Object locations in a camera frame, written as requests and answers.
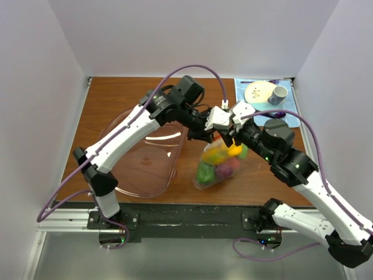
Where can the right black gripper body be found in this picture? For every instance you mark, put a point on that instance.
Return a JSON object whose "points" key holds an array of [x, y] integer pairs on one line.
{"points": [[250, 136]]}

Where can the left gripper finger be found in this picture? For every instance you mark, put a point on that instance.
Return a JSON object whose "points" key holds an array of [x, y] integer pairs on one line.
{"points": [[219, 134], [198, 135]]}

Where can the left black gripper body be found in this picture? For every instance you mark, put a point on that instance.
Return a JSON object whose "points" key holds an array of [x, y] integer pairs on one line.
{"points": [[192, 118]]}

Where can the clear zip top bag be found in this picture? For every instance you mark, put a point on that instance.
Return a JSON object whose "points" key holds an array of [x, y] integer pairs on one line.
{"points": [[215, 144]]}

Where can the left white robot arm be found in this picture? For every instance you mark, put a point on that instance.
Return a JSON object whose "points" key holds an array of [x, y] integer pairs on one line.
{"points": [[164, 104]]}

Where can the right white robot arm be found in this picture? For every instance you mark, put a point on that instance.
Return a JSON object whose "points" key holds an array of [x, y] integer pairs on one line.
{"points": [[345, 233]]}

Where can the orange fake fruit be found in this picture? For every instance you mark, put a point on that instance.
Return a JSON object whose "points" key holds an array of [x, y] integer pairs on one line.
{"points": [[234, 150]]}

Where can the pink fake peach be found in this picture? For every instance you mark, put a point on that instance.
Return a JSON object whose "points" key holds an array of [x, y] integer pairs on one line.
{"points": [[234, 163]]}

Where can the purple fake onion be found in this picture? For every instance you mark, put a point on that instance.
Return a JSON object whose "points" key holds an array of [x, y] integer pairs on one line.
{"points": [[223, 171]]}

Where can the green fake pepper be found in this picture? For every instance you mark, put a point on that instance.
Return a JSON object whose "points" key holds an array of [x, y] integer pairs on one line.
{"points": [[205, 173]]}

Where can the purple spoon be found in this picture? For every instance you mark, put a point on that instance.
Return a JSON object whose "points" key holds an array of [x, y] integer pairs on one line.
{"points": [[277, 115]]}

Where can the cream floral plate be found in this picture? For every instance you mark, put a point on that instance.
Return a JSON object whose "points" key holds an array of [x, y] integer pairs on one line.
{"points": [[258, 92]]}

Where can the grey white mug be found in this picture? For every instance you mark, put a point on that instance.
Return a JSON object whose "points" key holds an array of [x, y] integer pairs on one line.
{"points": [[279, 93]]}

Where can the clear plastic bowl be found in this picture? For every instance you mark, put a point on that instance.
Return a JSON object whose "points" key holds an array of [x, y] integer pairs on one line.
{"points": [[148, 168]]}

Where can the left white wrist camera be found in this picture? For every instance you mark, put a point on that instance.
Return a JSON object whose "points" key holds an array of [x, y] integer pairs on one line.
{"points": [[217, 119]]}

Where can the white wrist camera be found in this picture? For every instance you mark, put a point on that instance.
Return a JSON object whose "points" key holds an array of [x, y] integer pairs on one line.
{"points": [[239, 110], [217, 119]]}

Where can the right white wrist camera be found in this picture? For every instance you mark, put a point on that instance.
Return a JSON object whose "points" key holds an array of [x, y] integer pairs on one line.
{"points": [[239, 110]]}

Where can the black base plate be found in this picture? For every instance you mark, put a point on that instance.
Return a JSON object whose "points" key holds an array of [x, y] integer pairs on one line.
{"points": [[187, 221]]}

